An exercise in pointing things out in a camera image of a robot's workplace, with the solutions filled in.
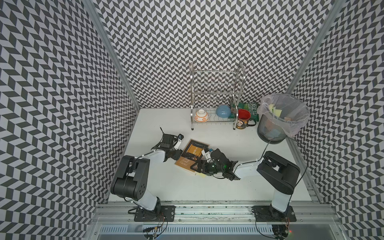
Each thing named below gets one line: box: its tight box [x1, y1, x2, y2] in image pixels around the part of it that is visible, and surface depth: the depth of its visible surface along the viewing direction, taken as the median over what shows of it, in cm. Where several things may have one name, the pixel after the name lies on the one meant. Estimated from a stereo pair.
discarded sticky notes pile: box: [268, 104, 282, 118], surface depth 98 cm
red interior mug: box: [236, 109, 257, 130], surface depth 104 cm
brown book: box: [175, 139, 210, 173], surface depth 93 cm
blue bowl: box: [216, 105, 232, 118], surface depth 112 cm
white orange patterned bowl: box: [194, 109, 209, 123], surface depth 105 cm
